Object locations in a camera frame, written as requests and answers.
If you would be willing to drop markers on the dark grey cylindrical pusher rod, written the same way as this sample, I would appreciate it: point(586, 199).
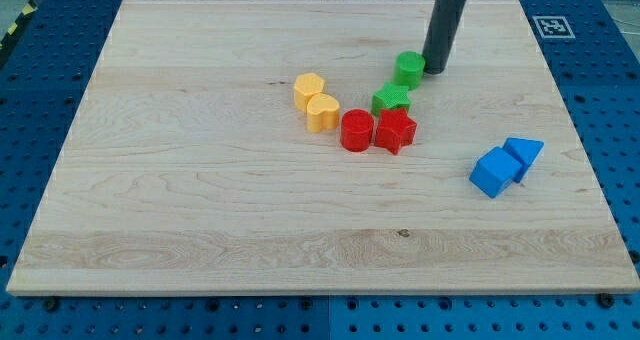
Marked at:
point(442, 29)

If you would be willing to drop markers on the red star block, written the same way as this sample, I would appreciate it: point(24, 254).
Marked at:
point(395, 130)

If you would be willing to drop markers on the red cylinder block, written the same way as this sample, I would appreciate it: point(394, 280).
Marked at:
point(356, 130)

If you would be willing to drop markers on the blue cube block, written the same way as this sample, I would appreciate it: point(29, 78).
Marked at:
point(495, 171)

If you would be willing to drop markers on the green cylinder block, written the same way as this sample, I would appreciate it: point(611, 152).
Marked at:
point(409, 69)

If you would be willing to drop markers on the blue triangle block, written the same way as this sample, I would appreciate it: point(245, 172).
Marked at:
point(525, 151)

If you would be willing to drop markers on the yellow heart block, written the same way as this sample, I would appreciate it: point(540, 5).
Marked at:
point(323, 112)

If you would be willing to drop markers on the green star block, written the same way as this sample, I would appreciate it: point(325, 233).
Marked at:
point(390, 97)

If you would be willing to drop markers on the light wooden board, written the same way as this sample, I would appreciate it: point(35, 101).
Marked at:
point(188, 171)

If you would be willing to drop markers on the white fiducial marker tag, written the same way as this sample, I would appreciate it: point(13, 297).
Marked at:
point(553, 27)

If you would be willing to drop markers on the yellow hexagon block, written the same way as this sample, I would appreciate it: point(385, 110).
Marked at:
point(305, 87)

